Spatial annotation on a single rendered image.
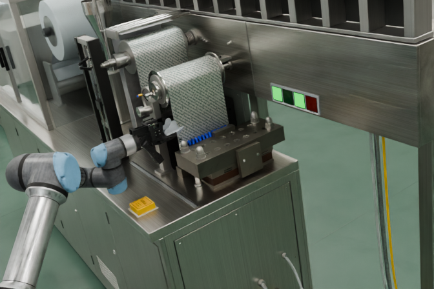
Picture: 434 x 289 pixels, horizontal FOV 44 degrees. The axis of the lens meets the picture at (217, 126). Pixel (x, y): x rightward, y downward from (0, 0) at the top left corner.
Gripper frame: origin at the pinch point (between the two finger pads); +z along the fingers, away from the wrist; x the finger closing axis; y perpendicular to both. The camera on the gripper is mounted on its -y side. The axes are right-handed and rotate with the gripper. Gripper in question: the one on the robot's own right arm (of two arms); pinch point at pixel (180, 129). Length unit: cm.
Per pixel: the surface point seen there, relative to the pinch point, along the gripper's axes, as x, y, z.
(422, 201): -73, -24, 46
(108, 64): 29.8, 24.7, -10.8
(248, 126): -8.9, -5.9, 24.9
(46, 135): 97, -19, -28
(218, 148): -14.8, -6.4, 6.4
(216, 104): -0.2, 4.4, 17.5
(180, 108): -0.2, 8.3, 1.6
